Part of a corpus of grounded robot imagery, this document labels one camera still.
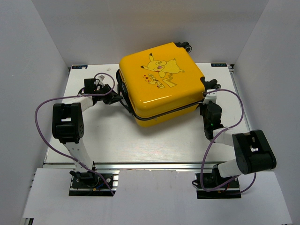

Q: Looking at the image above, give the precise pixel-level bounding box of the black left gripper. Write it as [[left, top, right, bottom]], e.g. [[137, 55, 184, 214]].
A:
[[93, 83, 121, 105]]

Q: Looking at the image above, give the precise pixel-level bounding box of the yellow hard-shell suitcase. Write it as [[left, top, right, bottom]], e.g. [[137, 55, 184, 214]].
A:
[[116, 42, 221, 127]]

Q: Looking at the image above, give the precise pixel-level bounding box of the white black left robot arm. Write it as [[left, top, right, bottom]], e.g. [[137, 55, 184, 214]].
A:
[[52, 75, 122, 187]]

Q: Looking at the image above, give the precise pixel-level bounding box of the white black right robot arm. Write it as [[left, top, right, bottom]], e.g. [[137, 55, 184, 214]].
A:
[[199, 102, 277, 191]]

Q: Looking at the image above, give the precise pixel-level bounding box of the blue left table logo sticker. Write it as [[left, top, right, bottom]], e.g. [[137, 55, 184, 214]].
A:
[[71, 65, 88, 69]]

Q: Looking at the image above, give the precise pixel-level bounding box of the white foreground board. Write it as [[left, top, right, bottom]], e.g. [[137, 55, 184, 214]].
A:
[[23, 169, 292, 225]]

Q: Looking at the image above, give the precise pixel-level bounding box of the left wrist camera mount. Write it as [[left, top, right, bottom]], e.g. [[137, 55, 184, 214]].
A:
[[94, 75, 105, 86]]

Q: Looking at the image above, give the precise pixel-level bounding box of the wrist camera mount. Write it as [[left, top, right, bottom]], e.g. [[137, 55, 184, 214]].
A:
[[94, 75, 105, 86], [202, 90, 217, 105]]

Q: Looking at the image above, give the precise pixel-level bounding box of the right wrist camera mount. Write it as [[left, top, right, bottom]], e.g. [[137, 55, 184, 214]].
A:
[[202, 90, 217, 105]]

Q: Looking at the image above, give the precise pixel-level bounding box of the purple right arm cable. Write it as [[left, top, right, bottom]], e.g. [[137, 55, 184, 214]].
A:
[[200, 89, 256, 194]]

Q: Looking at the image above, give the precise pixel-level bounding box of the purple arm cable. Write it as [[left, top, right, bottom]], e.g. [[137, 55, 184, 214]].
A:
[[200, 89, 256, 194], [34, 73, 116, 196]]

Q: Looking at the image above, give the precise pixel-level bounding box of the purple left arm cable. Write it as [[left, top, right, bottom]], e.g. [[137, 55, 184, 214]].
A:
[[34, 73, 116, 196]]

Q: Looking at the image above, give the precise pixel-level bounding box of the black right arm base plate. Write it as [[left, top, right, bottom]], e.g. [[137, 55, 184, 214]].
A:
[[192, 173, 241, 200]]

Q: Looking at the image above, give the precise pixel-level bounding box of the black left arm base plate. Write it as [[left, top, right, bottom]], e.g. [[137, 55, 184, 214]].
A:
[[68, 171, 118, 197]]

